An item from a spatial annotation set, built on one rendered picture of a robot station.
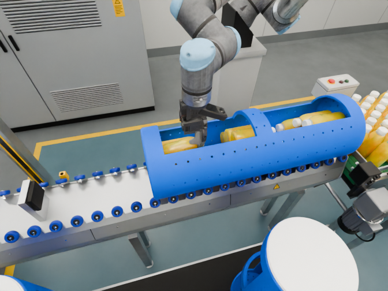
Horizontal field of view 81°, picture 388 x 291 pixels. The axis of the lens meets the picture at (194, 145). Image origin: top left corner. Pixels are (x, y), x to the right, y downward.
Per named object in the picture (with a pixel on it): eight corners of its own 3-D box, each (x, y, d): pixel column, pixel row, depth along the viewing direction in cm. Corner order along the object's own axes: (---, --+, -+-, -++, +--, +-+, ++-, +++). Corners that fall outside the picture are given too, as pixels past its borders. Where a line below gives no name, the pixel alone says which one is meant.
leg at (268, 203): (258, 210, 192) (281, 168, 144) (264, 208, 193) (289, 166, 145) (261, 216, 189) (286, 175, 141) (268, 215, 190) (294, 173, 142)
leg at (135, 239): (144, 260, 166) (126, 229, 118) (152, 258, 167) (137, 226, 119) (145, 269, 162) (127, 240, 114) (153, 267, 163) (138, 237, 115)
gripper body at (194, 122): (179, 121, 81) (178, 94, 72) (202, 117, 82) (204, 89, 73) (184, 137, 76) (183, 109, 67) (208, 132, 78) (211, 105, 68)
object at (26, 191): (43, 200, 96) (22, 180, 84) (53, 197, 97) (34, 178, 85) (39, 222, 90) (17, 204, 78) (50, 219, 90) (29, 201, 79)
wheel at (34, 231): (26, 226, 84) (23, 228, 82) (40, 223, 85) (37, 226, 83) (30, 237, 85) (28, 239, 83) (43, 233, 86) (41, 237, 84)
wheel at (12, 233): (4, 231, 82) (0, 234, 81) (18, 228, 83) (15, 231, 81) (8, 242, 83) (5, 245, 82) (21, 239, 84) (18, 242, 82)
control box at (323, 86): (310, 93, 135) (317, 77, 127) (339, 88, 138) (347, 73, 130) (320, 103, 128) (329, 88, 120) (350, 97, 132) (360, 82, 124)
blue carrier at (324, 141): (147, 156, 108) (137, 112, 86) (307, 124, 124) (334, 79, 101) (157, 212, 91) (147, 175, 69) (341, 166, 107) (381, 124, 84)
